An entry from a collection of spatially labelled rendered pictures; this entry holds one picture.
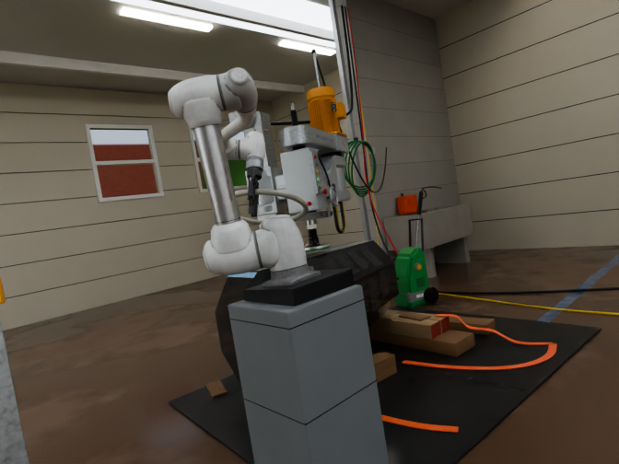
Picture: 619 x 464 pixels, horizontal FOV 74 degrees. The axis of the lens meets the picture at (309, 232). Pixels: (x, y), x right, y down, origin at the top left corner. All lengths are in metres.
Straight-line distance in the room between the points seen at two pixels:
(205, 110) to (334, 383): 1.11
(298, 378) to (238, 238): 0.56
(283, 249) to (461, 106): 6.33
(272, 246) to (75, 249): 6.98
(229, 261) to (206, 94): 0.62
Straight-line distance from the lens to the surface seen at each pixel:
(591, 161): 6.97
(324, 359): 1.58
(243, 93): 1.60
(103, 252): 8.52
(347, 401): 1.71
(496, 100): 7.42
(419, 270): 4.30
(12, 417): 1.62
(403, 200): 5.95
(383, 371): 2.76
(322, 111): 3.48
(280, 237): 1.60
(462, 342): 3.07
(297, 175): 2.79
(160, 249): 8.86
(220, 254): 1.62
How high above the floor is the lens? 1.13
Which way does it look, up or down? 3 degrees down
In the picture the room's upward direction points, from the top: 9 degrees counter-clockwise
